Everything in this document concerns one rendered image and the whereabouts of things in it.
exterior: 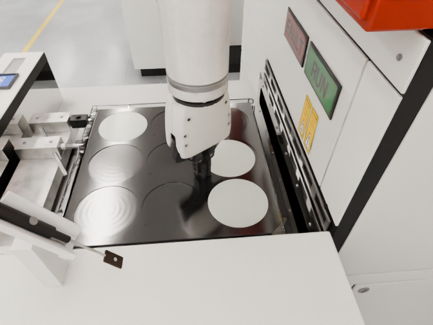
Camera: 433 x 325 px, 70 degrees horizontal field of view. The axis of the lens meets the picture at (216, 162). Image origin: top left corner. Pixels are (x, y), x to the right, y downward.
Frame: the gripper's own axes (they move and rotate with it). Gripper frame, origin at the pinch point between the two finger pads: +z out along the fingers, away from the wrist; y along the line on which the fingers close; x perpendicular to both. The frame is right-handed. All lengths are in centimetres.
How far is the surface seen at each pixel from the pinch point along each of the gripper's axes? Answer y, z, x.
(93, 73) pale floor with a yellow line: -44, 92, -211
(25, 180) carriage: 25.8, 4.0, -20.3
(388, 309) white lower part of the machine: -21, 29, 36
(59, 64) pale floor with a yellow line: -28, 92, -243
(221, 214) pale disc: 3.1, 2.0, 9.2
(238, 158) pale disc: -7.3, 2.0, 1.5
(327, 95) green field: -9.8, -17.7, 14.1
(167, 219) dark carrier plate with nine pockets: 10.4, 2.1, 4.6
